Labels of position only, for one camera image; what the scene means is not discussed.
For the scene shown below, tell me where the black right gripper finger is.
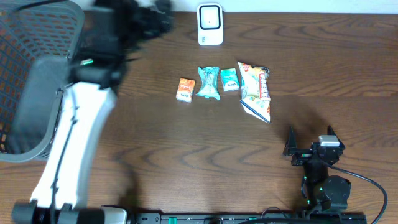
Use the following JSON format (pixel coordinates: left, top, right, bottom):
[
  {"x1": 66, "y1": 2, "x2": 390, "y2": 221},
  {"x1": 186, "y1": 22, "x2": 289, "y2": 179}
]
[
  {"x1": 283, "y1": 127, "x2": 298, "y2": 156},
  {"x1": 326, "y1": 125, "x2": 345, "y2": 149}
]

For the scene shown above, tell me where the yellow snack bag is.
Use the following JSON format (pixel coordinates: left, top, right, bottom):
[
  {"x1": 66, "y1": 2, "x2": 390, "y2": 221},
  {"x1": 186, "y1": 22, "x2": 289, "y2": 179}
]
[{"x1": 238, "y1": 62, "x2": 271, "y2": 124}]

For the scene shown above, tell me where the orange tissue pack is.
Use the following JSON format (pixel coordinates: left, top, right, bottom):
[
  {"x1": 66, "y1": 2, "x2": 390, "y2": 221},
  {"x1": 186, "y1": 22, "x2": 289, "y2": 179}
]
[{"x1": 176, "y1": 78, "x2": 196, "y2": 103}]

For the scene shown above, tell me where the teal snack packet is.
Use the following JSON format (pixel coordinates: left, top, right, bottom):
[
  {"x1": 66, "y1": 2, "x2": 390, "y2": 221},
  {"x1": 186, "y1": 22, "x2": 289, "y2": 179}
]
[{"x1": 197, "y1": 67, "x2": 221, "y2": 100}]

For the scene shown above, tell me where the teal tissue pack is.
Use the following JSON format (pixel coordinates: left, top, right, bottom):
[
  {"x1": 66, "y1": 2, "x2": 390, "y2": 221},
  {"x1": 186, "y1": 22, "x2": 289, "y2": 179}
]
[{"x1": 220, "y1": 68, "x2": 240, "y2": 91}]

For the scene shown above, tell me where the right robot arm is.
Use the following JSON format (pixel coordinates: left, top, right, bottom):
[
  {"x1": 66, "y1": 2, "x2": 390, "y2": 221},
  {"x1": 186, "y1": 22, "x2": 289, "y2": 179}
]
[{"x1": 283, "y1": 126, "x2": 351, "y2": 213}]

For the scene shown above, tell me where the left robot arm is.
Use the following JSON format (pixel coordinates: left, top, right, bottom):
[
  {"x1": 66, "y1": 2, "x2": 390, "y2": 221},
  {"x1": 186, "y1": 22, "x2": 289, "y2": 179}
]
[{"x1": 12, "y1": 1, "x2": 172, "y2": 223}]

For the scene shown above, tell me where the dark grey plastic basket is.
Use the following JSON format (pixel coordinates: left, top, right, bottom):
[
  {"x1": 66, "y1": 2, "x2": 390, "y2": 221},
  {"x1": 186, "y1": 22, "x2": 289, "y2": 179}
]
[{"x1": 1, "y1": 1, "x2": 84, "y2": 163}]

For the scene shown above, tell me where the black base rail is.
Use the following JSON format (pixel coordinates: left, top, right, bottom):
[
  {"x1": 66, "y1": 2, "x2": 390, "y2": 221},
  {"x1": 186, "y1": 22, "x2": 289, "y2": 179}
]
[{"x1": 126, "y1": 212, "x2": 367, "y2": 224}]

